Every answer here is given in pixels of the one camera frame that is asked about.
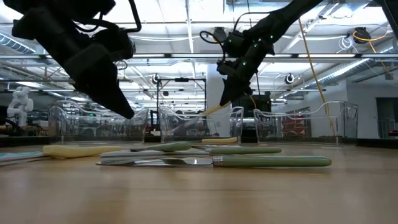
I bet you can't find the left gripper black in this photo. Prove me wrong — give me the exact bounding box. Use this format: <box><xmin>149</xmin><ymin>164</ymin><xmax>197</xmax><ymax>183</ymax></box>
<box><xmin>63</xmin><ymin>42</ymin><xmax>136</xmax><ymax>120</ymax></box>

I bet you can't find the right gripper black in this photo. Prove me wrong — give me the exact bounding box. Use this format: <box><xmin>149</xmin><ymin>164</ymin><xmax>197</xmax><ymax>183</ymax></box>
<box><xmin>216</xmin><ymin>39</ymin><xmax>275</xmax><ymax>108</ymax></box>

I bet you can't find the green handled knife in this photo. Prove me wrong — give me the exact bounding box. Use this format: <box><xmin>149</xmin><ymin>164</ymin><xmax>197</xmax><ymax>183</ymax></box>
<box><xmin>95</xmin><ymin>155</ymin><xmax>333</xmax><ymax>169</ymax></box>

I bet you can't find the blue patterned handle fork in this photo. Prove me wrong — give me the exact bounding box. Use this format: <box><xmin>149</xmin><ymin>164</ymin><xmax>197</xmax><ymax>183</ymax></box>
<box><xmin>0</xmin><ymin>151</ymin><xmax>52</xmax><ymax>164</ymax></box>

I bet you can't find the white structural column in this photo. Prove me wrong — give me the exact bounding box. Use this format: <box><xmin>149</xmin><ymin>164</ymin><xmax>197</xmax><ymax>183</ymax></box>
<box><xmin>206</xmin><ymin>63</ymin><xmax>233</xmax><ymax>138</ymax></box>

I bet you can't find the black monitor screen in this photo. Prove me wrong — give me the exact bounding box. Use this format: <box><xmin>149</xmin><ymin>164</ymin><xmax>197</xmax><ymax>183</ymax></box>
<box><xmin>231</xmin><ymin>94</ymin><xmax>272</xmax><ymax>118</ymax></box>

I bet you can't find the clear plastic bin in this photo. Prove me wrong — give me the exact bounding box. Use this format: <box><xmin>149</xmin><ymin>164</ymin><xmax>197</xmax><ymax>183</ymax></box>
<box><xmin>158</xmin><ymin>105</ymin><xmax>245</xmax><ymax>144</ymax></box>
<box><xmin>253</xmin><ymin>100</ymin><xmax>359</xmax><ymax>146</ymax></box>
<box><xmin>47</xmin><ymin>99</ymin><xmax>150</xmax><ymax>144</ymax></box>

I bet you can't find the white humanoid robot figure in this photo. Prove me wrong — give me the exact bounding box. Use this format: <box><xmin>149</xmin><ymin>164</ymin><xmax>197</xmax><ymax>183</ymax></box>
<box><xmin>6</xmin><ymin>86</ymin><xmax>34</xmax><ymax>128</ymax></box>

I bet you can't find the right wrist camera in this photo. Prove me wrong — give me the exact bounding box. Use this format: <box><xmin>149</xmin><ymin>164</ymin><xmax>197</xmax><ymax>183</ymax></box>
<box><xmin>222</xmin><ymin>29</ymin><xmax>246</xmax><ymax>58</ymax></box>

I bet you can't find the black frame stand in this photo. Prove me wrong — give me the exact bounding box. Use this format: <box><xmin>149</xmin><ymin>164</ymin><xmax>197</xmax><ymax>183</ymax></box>
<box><xmin>156</xmin><ymin>77</ymin><xmax>207</xmax><ymax>133</ymax></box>

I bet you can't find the black ceiling cable reel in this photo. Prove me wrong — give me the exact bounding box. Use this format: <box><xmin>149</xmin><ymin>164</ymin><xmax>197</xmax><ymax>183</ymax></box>
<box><xmin>353</xmin><ymin>27</ymin><xmax>373</xmax><ymax>44</ymax></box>
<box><xmin>213</xmin><ymin>26</ymin><xmax>228</xmax><ymax>44</ymax></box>

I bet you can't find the silver ventilation duct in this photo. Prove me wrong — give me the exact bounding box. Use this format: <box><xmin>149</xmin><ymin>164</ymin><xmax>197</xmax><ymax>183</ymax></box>
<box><xmin>0</xmin><ymin>32</ymin><xmax>41</xmax><ymax>55</ymax></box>
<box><xmin>306</xmin><ymin>46</ymin><xmax>398</xmax><ymax>90</ymax></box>

